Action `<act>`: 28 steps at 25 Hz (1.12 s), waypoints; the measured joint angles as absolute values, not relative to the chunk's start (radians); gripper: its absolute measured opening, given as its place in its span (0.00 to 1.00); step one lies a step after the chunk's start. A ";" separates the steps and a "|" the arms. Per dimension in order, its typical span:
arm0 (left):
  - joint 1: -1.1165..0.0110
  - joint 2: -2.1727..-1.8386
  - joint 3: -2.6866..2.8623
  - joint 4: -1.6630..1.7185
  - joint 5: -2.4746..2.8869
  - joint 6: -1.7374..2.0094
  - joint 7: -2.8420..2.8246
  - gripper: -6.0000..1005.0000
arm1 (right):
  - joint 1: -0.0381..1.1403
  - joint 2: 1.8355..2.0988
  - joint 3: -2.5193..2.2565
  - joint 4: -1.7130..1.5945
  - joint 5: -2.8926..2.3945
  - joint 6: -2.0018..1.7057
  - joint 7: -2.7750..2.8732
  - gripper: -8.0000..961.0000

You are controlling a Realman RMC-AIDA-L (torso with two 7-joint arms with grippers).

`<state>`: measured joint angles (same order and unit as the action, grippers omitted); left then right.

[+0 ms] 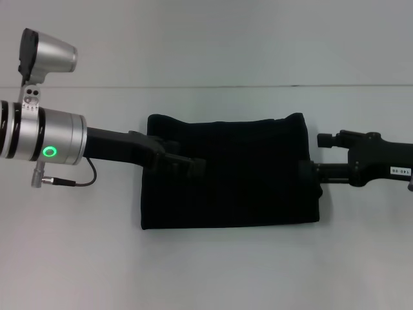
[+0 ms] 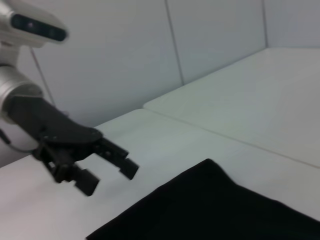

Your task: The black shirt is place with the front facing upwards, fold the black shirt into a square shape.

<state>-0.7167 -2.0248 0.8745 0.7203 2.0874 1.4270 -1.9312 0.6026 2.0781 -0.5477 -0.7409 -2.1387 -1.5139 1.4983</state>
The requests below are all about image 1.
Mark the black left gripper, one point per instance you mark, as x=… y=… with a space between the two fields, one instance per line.
x=122 y=148

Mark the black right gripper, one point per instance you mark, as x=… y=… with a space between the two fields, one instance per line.
x=380 y=161

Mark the black shirt with FREE print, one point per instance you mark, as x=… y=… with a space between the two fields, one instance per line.
x=232 y=174

